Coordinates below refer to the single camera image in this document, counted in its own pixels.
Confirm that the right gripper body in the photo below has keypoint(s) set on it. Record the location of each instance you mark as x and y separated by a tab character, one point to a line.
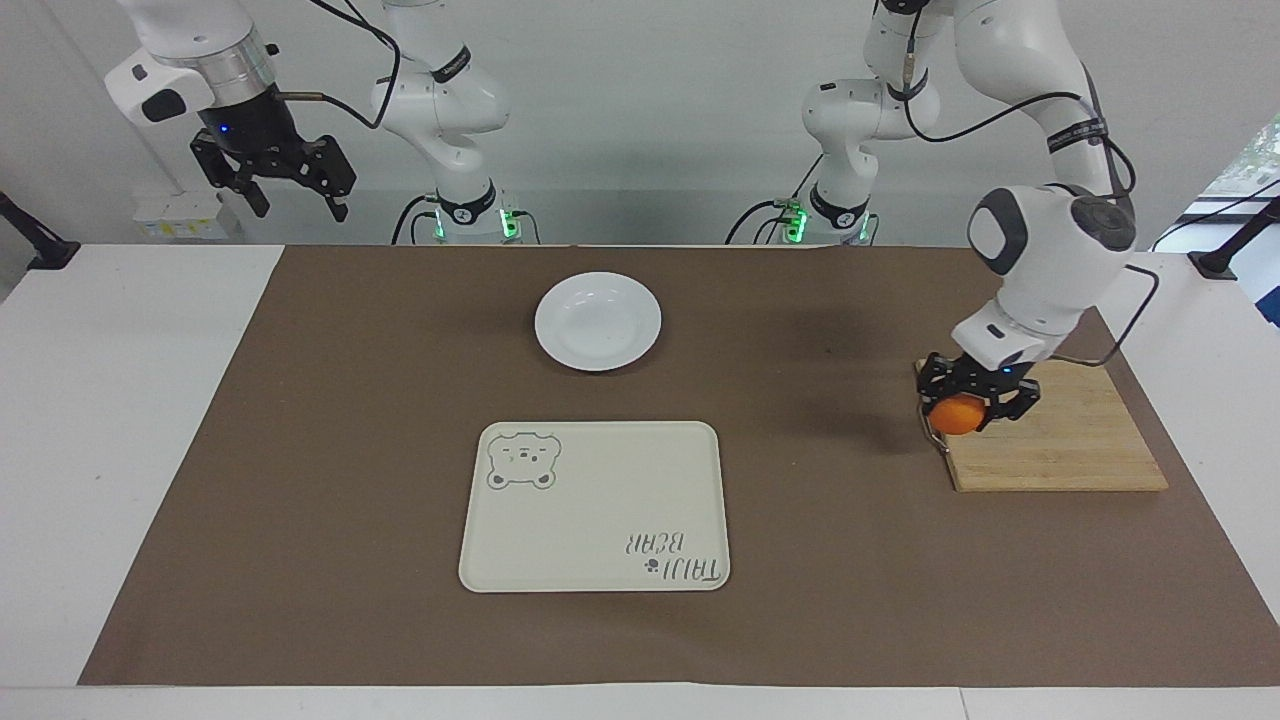
245	120

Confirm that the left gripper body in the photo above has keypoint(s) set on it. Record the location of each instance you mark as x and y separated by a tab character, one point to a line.
990	378

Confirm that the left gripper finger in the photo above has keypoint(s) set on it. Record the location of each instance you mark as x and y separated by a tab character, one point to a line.
935	380
1010	405

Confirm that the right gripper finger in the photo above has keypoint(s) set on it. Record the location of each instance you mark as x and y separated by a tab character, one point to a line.
330	170
225	165

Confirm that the orange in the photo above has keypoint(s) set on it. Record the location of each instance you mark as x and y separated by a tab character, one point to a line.
958	415

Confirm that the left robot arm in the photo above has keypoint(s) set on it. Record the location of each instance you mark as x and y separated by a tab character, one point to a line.
1050	250

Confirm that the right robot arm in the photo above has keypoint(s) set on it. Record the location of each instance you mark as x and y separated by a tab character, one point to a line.
455	100

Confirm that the white round plate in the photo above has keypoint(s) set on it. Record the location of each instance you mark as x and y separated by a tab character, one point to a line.
598	322

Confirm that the wooden cutting board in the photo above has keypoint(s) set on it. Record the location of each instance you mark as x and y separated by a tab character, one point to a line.
1060	445

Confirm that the black stand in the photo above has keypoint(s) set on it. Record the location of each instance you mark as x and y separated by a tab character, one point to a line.
1235	245
40	250

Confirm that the cream tray with bear print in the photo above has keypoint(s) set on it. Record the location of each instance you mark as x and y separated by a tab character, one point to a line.
595	510

